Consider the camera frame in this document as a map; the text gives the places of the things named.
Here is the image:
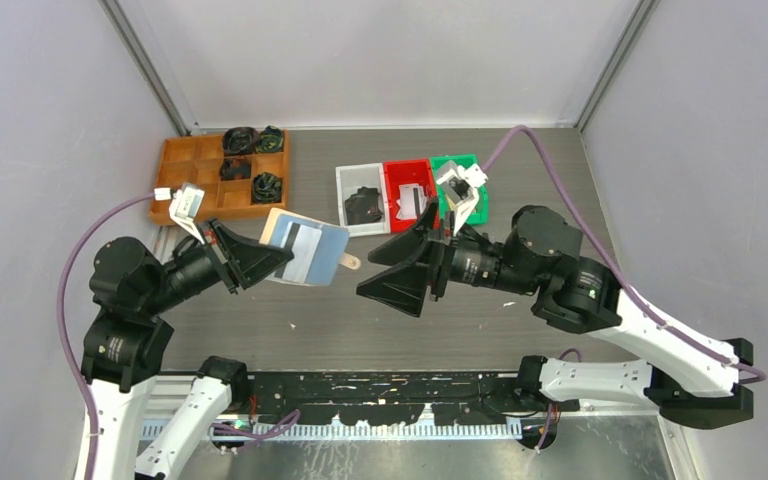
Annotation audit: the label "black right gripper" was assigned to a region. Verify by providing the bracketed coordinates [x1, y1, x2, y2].
[353, 196, 538, 315]

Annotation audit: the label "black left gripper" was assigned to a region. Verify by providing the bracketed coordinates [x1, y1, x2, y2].
[144, 213, 294, 312]

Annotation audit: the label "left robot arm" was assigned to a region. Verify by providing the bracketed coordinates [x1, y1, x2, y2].
[80, 219, 294, 479]

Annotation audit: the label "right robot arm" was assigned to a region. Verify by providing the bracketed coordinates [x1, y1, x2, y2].
[356, 204, 754, 430]

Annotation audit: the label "cards in red bin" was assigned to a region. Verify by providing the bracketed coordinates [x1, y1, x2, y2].
[395, 183, 433, 221]

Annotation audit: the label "black leather wallet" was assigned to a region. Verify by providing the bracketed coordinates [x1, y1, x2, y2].
[343, 186, 383, 226]

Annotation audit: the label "dark floral rolled tie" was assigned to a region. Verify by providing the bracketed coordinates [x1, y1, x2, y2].
[251, 172, 283, 204]

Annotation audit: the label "orange wooden compartment tray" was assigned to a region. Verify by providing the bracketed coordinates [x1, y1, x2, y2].
[155, 130, 292, 221]

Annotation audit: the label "small dark rolled tie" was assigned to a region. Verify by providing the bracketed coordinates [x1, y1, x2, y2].
[219, 157, 252, 181]

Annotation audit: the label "green plastic bin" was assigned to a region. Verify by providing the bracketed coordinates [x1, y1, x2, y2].
[429, 154, 489, 226]

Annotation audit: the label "red plastic bin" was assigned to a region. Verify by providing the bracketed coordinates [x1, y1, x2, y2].
[383, 158, 437, 233]

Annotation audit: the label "white plastic bin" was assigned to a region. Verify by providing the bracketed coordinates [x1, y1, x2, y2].
[335, 163, 391, 237]

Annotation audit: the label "black rolled tie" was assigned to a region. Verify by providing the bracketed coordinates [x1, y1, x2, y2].
[221, 126, 260, 157]

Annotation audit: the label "green floral rolled tie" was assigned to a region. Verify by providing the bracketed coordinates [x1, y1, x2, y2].
[255, 125, 285, 154]

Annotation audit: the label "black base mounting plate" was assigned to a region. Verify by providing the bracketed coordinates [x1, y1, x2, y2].
[228, 371, 547, 426]

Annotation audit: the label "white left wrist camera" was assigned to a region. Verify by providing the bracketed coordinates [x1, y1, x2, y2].
[153, 182, 205, 244]

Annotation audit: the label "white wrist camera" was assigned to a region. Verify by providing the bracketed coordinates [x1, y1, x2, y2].
[435, 161, 488, 233]
[153, 182, 205, 244]

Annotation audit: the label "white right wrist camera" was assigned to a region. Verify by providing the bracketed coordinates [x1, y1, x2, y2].
[435, 161, 488, 233]

